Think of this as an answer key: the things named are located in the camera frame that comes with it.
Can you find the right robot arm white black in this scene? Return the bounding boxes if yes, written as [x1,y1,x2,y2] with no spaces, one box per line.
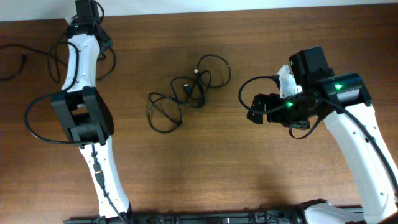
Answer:
[247,47,397,223]

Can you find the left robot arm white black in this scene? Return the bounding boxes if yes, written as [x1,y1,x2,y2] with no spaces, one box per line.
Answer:
[51,0,132,223]

